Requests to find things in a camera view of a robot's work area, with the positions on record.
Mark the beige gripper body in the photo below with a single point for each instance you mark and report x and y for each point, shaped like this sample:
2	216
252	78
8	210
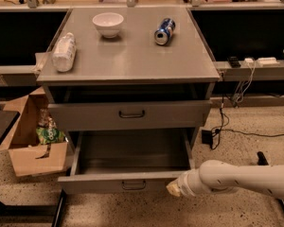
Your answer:
184	184

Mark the grey drawer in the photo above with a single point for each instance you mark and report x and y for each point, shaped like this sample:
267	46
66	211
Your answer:
130	115
127	161

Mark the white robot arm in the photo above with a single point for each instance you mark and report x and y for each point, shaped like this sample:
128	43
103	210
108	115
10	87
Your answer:
214	177

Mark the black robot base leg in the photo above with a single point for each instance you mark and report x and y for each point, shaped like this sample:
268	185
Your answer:
262	161

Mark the grey top drawer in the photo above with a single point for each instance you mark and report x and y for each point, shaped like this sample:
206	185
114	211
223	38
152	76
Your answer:
130	115

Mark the grey drawer cabinet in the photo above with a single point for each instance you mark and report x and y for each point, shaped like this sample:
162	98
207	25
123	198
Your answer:
132	67

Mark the black power adapter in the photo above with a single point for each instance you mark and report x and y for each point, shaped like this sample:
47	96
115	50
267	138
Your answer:
207	137

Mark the black left base leg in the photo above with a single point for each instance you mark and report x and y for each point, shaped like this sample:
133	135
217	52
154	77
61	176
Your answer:
59	210

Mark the green snack bag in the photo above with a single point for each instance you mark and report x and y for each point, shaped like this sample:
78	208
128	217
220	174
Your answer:
49	136

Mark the black small device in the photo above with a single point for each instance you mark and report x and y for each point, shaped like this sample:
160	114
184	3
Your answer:
234	62

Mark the brown cardboard box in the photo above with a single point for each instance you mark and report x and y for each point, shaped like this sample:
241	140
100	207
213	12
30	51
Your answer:
27	154

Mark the blue soda can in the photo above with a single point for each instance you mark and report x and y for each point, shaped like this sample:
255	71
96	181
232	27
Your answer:
164	32

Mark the white power strip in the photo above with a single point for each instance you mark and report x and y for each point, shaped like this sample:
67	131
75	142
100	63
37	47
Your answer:
272	61

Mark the clear plastic water bottle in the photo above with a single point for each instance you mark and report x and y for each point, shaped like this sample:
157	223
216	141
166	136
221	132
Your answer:
64	53

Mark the white ceramic bowl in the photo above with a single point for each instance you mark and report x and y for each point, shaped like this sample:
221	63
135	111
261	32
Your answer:
108	24

